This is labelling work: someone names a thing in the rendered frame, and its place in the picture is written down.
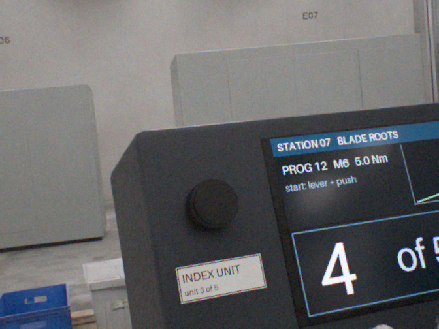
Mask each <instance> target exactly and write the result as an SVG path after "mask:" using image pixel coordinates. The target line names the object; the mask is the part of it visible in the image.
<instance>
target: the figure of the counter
mask: <svg viewBox="0 0 439 329"><path fill-rule="evenodd" d="M289 233H290V237H291V243H292V247H293V253H294V257H295V264H296V267H297V273H298V277H299V283H300V284H301V290H302V297H303V300H304V307H305V311H306V316H307V320H310V319H316V318H319V317H325V316H329V315H332V314H333V315H335V313H336V314H338V313H342V312H345V311H351V310H354V309H361V308H364V307H370V306H376V305H380V304H383V300H382V296H381V291H380V286H379V283H378V276H377V273H376V268H375V267H374V261H373V258H372V253H371V249H370V244H369V240H368V234H367V231H366V228H365V223H364V220H359V221H350V222H346V223H338V224H337V225H336V224H334V225H330V226H325V227H317V228H309V229H304V230H296V231H292V232H289Z"/></svg>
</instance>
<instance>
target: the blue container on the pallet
mask: <svg viewBox="0 0 439 329"><path fill-rule="evenodd" d="M38 296H47V300H42V301H39V302H36V301H35V297H38ZM26 299H27V304H26V303H25V300H26ZM70 310H71V303H70V294H69V286H68V283H62V284H57V285H48V286H43V287H36V288H34V289H25V290H16V291H12V292H3V293H1V295H0V329H72V324H71V311H70Z"/></svg>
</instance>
